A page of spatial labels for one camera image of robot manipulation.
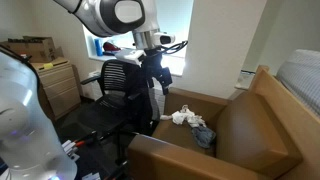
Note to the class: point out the white crumpled cloth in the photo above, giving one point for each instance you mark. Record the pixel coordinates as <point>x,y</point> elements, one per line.
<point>186,117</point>

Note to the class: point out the blue-grey crumpled cloth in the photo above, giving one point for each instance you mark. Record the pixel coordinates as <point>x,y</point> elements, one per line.
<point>204,136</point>

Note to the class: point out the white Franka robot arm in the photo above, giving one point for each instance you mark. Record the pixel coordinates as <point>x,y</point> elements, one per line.
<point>23,133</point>

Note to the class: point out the brown cardboard box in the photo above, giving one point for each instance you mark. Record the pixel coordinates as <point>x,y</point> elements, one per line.
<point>33,48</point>

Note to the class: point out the striped grey mattress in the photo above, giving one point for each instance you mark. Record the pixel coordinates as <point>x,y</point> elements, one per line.
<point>301,78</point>

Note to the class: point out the white papers pile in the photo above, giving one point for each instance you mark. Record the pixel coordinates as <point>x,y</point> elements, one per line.
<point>245,80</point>

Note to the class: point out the bundle of white markers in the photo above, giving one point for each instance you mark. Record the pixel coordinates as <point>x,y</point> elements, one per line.
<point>70,147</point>

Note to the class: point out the yellow sticky note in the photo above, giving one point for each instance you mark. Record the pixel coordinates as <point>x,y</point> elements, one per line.
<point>48,65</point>

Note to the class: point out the red object on sill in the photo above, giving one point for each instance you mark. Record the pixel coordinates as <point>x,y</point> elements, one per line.
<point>110,46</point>

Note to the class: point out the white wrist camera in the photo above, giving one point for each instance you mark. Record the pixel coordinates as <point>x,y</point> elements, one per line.
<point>130,56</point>

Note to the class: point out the small white paper card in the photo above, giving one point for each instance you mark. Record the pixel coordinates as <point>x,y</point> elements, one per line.
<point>91,176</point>

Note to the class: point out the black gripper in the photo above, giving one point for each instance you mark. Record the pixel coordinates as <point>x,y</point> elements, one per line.
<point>154,61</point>

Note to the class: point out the blue bottle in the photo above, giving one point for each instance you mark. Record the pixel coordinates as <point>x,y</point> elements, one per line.
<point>98,47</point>

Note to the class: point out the white wall radiator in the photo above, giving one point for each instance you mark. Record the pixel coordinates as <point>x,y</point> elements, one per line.
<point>159,101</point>

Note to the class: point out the light wooden dresser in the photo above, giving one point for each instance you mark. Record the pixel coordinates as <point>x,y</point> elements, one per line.
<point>61,90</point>

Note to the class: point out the black jersey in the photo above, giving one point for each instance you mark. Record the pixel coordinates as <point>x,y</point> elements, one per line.
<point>143,100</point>

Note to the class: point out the black mesh office chair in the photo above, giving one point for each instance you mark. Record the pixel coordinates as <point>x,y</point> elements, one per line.
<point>111,96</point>

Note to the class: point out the brown leather armchair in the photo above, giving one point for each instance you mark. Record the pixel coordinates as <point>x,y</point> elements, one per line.
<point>246,133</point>

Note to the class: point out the light wooden bed frame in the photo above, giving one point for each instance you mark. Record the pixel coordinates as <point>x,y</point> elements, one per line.
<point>293,113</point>

